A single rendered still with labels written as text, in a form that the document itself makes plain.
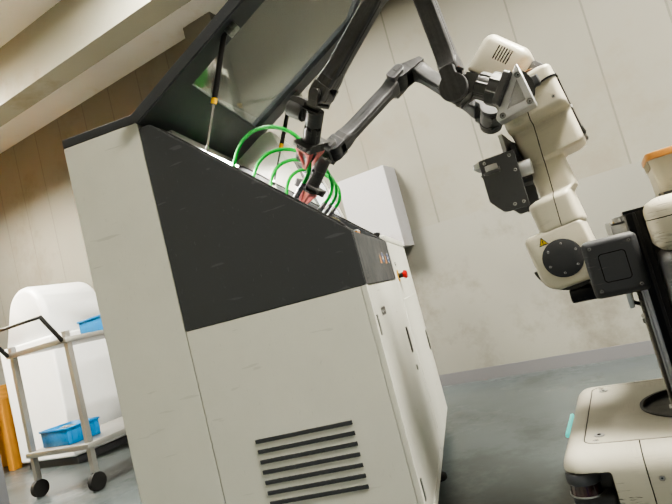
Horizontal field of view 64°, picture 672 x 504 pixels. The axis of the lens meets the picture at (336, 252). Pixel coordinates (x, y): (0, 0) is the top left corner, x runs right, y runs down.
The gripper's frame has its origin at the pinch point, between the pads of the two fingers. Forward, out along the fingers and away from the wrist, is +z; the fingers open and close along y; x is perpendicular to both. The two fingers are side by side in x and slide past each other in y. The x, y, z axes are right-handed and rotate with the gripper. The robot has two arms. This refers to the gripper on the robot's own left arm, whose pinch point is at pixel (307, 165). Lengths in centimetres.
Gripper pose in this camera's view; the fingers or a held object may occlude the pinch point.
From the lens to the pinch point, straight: 180.9
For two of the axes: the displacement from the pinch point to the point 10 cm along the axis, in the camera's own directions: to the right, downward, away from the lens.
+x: 7.0, 5.2, -4.9
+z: -1.5, 7.8, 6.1
